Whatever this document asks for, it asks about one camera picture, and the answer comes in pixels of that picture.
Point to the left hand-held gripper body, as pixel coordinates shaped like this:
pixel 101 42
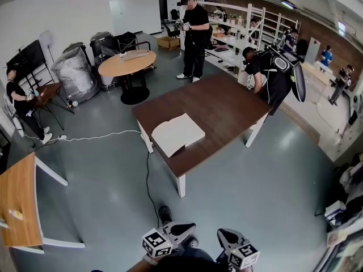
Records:
pixel 157 244

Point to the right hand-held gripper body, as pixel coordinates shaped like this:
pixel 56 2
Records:
pixel 244 255

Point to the white book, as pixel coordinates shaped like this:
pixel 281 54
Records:
pixel 175 133

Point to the person's left forearm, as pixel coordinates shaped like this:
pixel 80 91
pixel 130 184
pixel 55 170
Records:
pixel 139 267

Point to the person's right forearm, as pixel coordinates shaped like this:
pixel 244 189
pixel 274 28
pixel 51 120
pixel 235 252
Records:
pixel 246 269

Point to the person's black shoe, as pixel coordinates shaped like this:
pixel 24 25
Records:
pixel 192 242
pixel 164 214

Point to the person's dark trousers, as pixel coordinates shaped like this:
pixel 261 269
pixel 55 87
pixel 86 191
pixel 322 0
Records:
pixel 193 261

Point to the pile of clutter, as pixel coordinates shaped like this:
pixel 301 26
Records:
pixel 346 197

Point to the white power strip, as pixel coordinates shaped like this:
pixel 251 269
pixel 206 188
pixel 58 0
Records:
pixel 62 137

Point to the yellow small object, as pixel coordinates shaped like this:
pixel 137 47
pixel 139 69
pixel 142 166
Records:
pixel 16 214

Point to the dark brown table white legs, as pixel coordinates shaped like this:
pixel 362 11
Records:
pixel 224 109

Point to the black and white backpack rig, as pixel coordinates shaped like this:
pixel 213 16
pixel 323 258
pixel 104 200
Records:
pixel 297 81

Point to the round wooden table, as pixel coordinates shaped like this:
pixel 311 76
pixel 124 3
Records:
pixel 124 64

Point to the small brown folding table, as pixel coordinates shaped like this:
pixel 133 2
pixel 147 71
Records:
pixel 46 91

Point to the white keyboard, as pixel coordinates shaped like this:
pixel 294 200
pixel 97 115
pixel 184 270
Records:
pixel 136 56

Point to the plastic-wrapped grey machine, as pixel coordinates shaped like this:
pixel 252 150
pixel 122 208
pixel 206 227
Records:
pixel 73 72

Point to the pale wooden workbench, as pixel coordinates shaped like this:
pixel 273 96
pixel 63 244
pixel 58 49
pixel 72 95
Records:
pixel 314 72

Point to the cardboard box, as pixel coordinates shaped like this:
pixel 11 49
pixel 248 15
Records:
pixel 168 42

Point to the black office chair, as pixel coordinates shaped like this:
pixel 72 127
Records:
pixel 171 28

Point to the white board panel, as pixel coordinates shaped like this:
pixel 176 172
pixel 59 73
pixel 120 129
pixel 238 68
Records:
pixel 312 50

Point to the white shelf unit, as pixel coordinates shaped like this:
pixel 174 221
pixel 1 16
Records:
pixel 232 38

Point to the black screen on stand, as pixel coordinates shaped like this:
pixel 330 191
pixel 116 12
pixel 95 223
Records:
pixel 29 57

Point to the empty white shelf rack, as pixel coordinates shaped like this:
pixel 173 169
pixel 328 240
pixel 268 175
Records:
pixel 279 24

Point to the light wooden desk white frame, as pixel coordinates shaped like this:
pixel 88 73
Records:
pixel 20 197

